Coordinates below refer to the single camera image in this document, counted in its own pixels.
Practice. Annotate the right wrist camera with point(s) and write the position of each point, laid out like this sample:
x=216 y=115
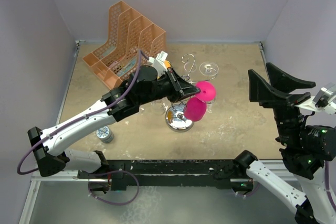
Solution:
x=323 y=101

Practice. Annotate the orange plastic file organizer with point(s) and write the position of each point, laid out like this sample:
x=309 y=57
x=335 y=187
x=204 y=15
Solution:
x=128 y=31

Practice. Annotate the clear round wine glass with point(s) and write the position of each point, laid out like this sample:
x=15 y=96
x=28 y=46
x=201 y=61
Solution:
x=159 y=107

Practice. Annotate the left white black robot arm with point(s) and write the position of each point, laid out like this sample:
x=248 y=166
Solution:
x=52 y=146

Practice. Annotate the chrome wine glass rack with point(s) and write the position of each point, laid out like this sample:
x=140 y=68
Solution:
x=174 y=116

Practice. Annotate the small round tin can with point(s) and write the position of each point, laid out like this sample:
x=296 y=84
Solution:
x=105 y=135

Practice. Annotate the black base frame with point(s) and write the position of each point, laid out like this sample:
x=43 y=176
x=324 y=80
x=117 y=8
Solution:
x=218 y=173

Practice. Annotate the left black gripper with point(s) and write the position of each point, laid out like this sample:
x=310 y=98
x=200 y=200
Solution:
x=180 y=88

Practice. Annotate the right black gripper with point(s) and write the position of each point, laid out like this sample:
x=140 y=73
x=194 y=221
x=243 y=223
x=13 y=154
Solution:
x=260 y=89

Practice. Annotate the pink plastic goblet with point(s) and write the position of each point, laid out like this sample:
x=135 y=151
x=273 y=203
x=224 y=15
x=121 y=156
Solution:
x=196 y=106

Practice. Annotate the yellow plastic goblet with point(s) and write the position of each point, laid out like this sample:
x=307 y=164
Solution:
x=167 y=64

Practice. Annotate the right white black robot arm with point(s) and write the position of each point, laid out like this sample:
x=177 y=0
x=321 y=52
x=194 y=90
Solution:
x=306 y=150

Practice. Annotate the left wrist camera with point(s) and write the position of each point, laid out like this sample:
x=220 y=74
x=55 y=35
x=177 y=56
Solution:
x=158 y=63

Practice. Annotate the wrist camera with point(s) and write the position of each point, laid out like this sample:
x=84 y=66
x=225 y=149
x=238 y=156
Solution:
x=323 y=101
x=158 y=63

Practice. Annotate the clear champagne flute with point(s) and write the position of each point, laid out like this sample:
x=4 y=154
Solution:
x=210 y=71

